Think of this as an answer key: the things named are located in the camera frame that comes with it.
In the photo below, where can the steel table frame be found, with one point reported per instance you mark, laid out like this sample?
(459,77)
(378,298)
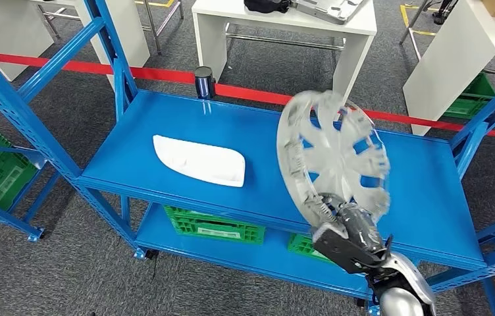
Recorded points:
(413,41)
(153,30)

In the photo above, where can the black bag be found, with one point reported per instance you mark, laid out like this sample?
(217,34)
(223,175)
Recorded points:
(267,5)

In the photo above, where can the black barrier post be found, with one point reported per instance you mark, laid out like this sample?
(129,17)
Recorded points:
(204,83)

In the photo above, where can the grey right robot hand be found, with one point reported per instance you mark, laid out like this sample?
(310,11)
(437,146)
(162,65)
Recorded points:
(361,229)

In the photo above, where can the red barrier belt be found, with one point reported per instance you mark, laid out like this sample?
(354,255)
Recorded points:
(247,94)

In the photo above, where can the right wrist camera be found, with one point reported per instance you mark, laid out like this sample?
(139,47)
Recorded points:
(343,251)

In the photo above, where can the grey plastic wheel hubcap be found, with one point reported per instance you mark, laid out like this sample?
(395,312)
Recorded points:
(339,161)

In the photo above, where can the white plastic mirror cover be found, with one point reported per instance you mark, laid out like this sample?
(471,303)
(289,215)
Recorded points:
(199,161)

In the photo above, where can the grey metal tray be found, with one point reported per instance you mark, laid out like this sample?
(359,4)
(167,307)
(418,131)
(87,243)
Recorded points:
(330,8)

